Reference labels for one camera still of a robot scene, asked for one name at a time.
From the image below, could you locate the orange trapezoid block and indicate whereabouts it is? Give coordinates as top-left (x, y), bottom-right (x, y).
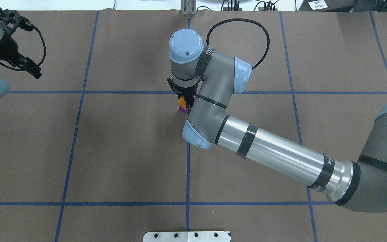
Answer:
top-left (178, 96), bottom-right (187, 109)

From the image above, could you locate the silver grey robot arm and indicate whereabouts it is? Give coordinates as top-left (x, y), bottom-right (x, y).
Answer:
top-left (168, 29), bottom-right (387, 213)

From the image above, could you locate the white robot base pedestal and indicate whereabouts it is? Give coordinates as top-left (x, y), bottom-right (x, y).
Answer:
top-left (142, 231), bottom-right (231, 242)

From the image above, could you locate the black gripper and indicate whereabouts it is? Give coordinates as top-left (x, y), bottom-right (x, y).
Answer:
top-left (167, 77), bottom-right (198, 108)

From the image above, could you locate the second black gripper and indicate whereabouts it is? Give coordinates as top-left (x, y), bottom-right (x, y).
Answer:
top-left (0, 8), bottom-right (43, 79)

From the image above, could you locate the purple trapezoid block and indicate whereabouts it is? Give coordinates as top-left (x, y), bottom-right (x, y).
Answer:
top-left (178, 91), bottom-right (198, 115)

